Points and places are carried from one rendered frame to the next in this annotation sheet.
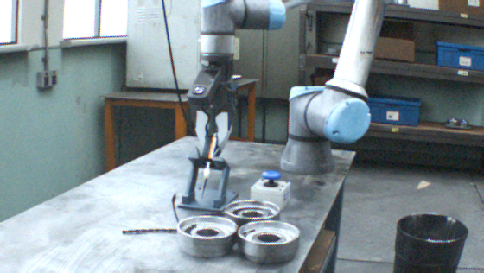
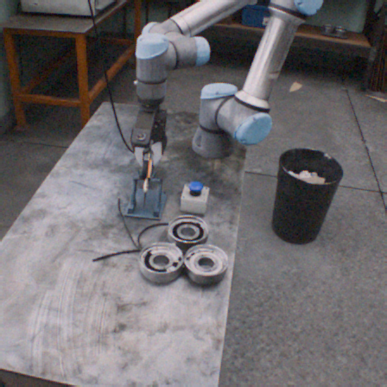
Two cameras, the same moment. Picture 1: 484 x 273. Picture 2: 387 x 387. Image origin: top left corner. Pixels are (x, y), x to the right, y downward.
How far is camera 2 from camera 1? 0.45 m
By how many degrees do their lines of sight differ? 27
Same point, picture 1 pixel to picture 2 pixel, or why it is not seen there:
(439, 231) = (316, 163)
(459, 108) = (336, 13)
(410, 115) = not seen: hidden behind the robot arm
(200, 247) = (160, 278)
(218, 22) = (154, 72)
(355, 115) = (260, 126)
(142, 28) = not seen: outside the picture
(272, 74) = not seen: outside the picture
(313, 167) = (220, 153)
